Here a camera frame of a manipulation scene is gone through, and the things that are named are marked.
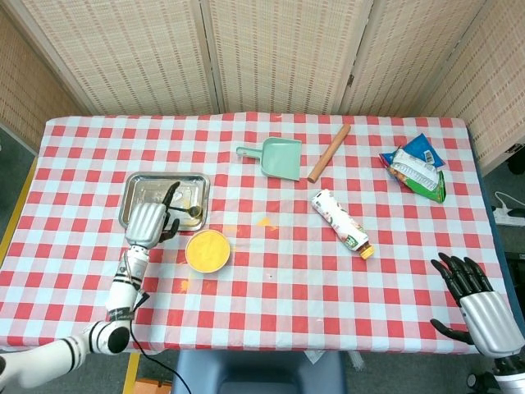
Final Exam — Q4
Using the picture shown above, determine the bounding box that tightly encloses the orange box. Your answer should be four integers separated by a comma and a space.
134, 378, 173, 394

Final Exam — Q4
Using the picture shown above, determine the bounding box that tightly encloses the black equipment with label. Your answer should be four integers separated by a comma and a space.
507, 143, 525, 173

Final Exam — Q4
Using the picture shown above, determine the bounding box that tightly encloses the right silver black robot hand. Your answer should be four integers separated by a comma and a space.
429, 252, 525, 357

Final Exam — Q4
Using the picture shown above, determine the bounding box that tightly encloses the red white checkered tablecloth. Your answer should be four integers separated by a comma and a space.
0, 111, 518, 356

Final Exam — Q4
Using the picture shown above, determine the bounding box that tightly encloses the yellow bowl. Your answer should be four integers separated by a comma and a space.
185, 229, 232, 275

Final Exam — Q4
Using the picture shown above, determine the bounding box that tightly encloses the blue snack bag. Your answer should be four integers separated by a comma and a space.
378, 133, 447, 181

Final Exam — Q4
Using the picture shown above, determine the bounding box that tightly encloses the white bottle with orange cap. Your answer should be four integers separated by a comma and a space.
310, 188, 375, 259

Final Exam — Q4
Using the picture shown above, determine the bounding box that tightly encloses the wooden rolling pin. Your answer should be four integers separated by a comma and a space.
307, 123, 352, 183

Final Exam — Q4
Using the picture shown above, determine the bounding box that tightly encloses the black spoon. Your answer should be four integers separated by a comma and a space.
167, 204, 203, 218

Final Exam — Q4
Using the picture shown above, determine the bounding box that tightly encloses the woven folding screen panel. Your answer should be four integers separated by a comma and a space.
199, 0, 374, 116
0, 7, 89, 153
3, 0, 221, 117
339, 0, 500, 118
420, 0, 525, 177

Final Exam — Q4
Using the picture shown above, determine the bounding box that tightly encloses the white power cable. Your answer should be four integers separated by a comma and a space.
494, 190, 518, 210

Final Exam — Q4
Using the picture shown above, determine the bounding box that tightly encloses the rectangular steel tray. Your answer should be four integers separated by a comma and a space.
117, 172, 211, 233

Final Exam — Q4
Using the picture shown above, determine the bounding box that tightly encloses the green plastic scoop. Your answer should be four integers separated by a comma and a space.
235, 137, 303, 182

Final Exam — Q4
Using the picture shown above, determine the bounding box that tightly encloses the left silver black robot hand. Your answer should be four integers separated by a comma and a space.
124, 181, 181, 250

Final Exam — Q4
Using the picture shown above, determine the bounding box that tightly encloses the white power strip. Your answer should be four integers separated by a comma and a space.
493, 207, 525, 227

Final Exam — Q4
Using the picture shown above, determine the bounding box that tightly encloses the green white snack bag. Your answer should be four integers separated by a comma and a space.
389, 147, 446, 204

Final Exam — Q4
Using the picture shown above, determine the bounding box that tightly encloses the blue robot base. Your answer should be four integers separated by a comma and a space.
171, 349, 348, 394

